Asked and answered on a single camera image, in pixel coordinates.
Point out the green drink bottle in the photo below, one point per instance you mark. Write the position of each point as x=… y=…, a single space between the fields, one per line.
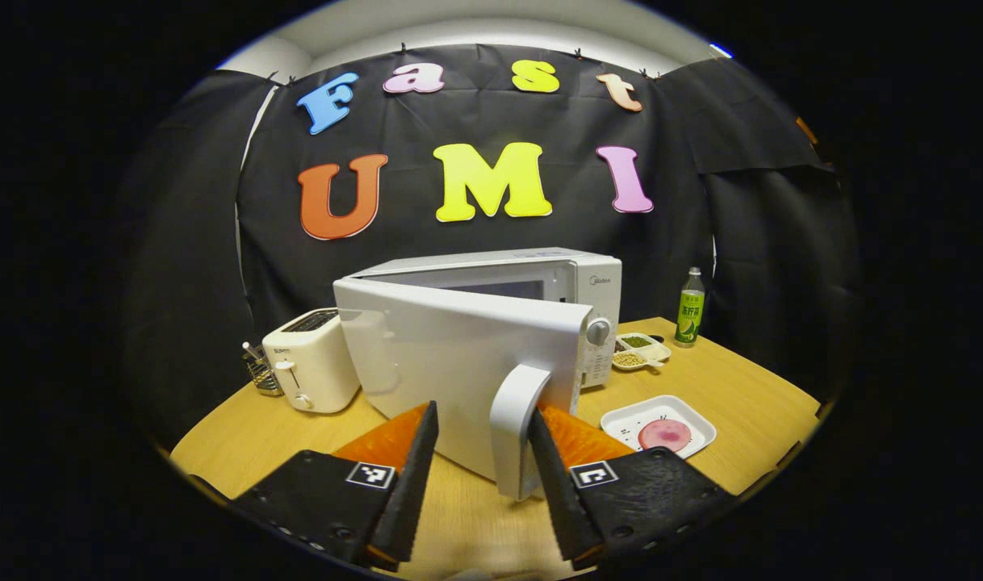
x=689 y=315

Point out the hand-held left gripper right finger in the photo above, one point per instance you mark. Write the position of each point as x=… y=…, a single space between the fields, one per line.
x=560 y=492

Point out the white divided bean dish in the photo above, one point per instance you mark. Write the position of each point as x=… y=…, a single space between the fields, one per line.
x=655 y=352

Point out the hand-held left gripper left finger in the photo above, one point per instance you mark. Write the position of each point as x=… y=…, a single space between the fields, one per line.
x=415 y=484

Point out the white square plate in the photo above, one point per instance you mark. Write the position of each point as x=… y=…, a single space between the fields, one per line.
x=621 y=420

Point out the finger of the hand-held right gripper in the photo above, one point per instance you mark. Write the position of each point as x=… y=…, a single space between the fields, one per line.
x=807 y=131

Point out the white toaster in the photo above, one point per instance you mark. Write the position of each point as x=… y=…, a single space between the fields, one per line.
x=314 y=363

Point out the white microwave oven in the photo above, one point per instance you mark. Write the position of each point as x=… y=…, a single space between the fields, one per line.
x=459 y=355

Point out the pink ham slice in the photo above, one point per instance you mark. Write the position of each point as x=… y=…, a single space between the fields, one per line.
x=665 y=436

